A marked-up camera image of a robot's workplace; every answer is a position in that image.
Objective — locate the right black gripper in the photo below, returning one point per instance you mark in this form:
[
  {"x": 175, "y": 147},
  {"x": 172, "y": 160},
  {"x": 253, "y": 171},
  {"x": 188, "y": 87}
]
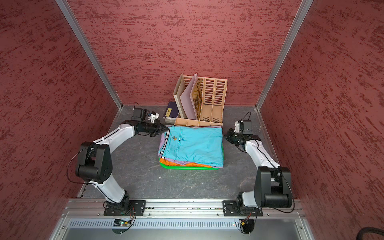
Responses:
[{"x": 228, "y": 136}]

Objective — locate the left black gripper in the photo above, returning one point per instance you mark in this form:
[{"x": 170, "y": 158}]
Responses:
[{"x": 158, "y": 126}]

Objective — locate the purple pants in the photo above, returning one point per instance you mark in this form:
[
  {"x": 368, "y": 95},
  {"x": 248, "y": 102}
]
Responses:
[{"x": 163, "y": 141}]

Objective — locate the orange pants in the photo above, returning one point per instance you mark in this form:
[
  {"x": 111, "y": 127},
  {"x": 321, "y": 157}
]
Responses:
[{"x": 183, "y": 164}]

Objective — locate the teal pants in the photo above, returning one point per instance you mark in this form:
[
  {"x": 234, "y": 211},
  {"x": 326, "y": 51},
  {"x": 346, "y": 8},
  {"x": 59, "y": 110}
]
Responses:
[{"x": 195, "y": 144}]

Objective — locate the green plastic basket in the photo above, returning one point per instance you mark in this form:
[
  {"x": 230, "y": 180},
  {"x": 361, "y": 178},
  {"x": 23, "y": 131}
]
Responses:
[{"x": 184, "y": 168}]

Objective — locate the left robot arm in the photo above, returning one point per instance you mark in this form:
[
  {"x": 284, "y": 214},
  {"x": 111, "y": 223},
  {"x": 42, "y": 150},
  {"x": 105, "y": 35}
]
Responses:
[{"x": 95, "y": 166}]

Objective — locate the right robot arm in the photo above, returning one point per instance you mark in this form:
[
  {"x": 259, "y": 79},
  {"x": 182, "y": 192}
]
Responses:
[{"x": 272, "y": 188}]

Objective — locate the dark blue book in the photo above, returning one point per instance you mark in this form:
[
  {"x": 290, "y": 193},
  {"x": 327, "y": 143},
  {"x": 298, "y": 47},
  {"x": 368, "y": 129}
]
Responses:
[{"x": 171, "y": 113}]

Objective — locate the purple folder sheet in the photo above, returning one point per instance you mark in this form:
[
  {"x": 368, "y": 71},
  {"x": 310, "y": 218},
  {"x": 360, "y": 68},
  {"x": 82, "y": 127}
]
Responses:
[{"x": 187, "y": 99}]

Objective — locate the beige file organizer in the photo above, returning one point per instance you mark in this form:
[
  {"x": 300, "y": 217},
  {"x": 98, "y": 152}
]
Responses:
[{"x": 209, "y": 99}]

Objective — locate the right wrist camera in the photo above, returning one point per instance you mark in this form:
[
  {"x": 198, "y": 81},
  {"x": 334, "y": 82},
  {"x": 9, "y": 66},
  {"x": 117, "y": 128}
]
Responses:
[{"x": 243, "y": 127}]

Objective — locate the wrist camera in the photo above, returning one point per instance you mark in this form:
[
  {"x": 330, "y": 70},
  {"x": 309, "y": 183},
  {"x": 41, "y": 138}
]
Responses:
[
  {"x": 243, "y": 127},
  {"x": 144, "y": 115}
]

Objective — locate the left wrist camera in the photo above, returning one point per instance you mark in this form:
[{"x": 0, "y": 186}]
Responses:
[{"x": 144, "y": 115}]

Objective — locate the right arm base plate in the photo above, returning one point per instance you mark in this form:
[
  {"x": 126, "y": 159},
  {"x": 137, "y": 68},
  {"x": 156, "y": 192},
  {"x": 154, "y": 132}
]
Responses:
[{"x": 229, "y": 208}]

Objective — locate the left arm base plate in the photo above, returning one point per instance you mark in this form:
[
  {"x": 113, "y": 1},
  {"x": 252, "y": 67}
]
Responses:
[{"x": 130, "y": 208}]

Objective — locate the aluminium front rail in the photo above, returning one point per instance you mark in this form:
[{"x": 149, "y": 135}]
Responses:
[{"x": 178, "y": 219}]

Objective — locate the right aluminium corner post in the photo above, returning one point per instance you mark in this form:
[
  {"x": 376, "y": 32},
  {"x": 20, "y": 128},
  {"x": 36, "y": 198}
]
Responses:
[{"x": 291, "y": 35}]

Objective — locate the aluminium corner post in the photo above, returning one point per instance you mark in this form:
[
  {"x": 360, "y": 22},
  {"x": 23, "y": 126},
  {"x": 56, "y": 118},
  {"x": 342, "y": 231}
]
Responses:
[
  {"x": 291, "y": 35},
  {"x": 80, "y": 35}
]

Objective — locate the left aluminium corner post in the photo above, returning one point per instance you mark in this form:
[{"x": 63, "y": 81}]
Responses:
[{"x": 80, "y": 35}]

